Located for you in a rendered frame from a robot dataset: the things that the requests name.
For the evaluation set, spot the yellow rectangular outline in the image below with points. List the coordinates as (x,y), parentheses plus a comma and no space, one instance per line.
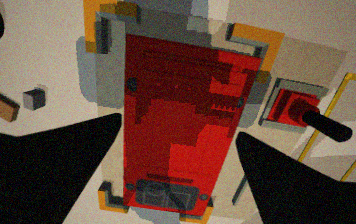
(348,76)

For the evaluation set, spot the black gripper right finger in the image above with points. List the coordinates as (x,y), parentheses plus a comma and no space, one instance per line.
(287,191)

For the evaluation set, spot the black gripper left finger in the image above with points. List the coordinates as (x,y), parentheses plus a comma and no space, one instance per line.
(42,174)

